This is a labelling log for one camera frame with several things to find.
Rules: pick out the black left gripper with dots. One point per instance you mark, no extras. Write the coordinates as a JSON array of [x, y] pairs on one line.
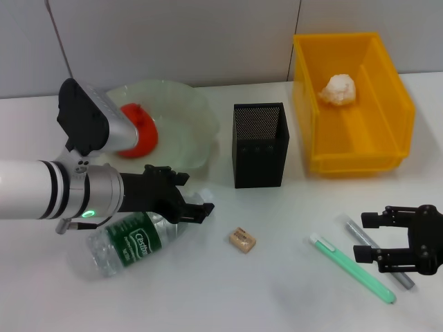
[[145, 193]]

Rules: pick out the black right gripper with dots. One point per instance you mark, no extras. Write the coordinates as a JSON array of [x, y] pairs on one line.
[[429, 238]]

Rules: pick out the orange fruit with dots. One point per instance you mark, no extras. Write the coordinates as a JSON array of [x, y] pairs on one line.
[[147, 135]]

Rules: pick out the clear bottle with green label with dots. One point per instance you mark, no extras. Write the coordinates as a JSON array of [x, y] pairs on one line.
[[131, 242]]

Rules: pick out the white paper ball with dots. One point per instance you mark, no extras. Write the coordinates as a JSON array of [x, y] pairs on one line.
[[339, 90]]

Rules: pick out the grey glitter pen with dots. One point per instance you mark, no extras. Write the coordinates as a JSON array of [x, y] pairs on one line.
[[356, 233]]

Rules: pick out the mint green pen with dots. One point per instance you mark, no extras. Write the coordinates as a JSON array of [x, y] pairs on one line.
[[346, 266]]

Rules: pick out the small tan eraser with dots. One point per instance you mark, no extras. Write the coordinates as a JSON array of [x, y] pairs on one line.
[[243, 240]]

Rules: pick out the pale green glass fruit plate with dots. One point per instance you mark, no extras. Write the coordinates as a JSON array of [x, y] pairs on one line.
[[180, 114]]

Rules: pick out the black mesh pen holder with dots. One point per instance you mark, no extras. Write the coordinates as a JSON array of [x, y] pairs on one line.
[[259, 138]]

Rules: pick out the yellow plastic bin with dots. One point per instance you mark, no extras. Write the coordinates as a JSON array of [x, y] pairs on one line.
[[349, 138]]

